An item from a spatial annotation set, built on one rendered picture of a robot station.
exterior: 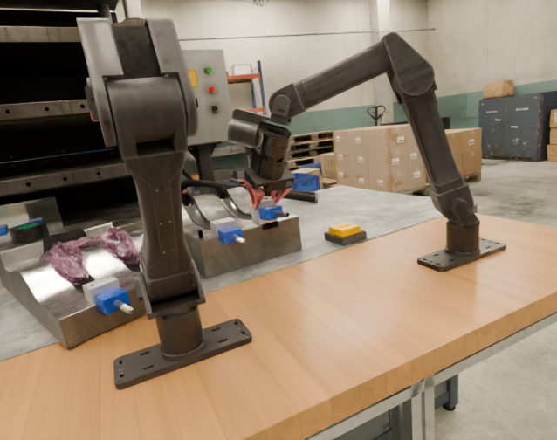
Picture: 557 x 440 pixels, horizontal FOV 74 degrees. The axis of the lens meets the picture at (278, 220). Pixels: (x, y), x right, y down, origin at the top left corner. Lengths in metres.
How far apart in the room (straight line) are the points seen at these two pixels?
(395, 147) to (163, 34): 4.39
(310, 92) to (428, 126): 0.24
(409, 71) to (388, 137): 3.91
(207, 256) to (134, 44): 0.51
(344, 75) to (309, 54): 7.68
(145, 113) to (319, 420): 0.39
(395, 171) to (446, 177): 3.94
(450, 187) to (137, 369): 0.64
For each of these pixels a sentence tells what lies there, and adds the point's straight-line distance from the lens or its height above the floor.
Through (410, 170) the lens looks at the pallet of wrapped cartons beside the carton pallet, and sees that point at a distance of 4.91.
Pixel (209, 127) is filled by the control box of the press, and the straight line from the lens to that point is 1.74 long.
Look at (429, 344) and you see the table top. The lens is 0.58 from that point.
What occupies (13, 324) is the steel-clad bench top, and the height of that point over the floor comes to 0.80.
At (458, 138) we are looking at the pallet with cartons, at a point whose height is 0.66.
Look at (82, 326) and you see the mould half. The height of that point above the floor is 0.83.
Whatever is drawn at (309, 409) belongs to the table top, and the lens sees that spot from 0.48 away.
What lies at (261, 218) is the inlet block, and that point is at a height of 0.91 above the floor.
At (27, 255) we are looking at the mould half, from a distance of 1.07.
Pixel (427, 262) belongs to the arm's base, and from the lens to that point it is 0.82.
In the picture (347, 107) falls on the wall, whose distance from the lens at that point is 8.74.
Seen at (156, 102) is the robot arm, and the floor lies 1.15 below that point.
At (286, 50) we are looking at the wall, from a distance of 8.27.
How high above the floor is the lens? 1.12
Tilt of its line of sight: 14 degrees down
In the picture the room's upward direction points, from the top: 7 degrees counter-clockwise
